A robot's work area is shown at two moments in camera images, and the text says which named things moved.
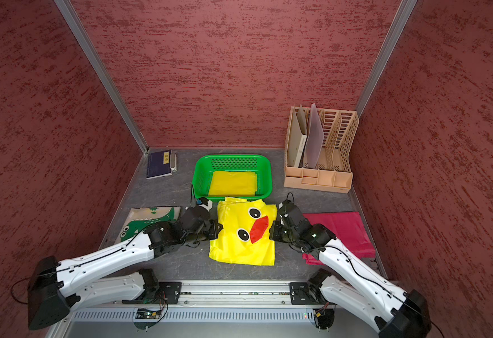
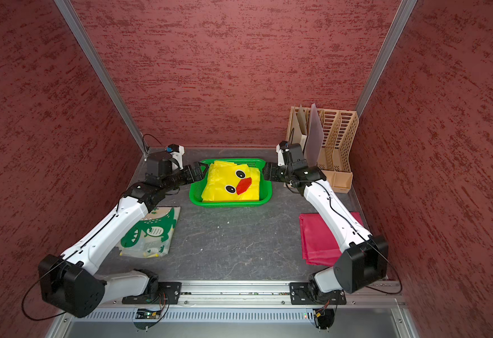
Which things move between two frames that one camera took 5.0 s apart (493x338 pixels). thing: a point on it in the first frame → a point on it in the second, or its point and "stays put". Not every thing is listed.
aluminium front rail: [256, 292] stays put
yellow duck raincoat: [244, 239] → [228, 181]
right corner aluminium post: [404, 16] stays put
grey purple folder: [314, 139] stays put
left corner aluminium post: [102, 74] stays put
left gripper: [214, 232] → [188, 169]
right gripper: [274, 230] → [270, 173]
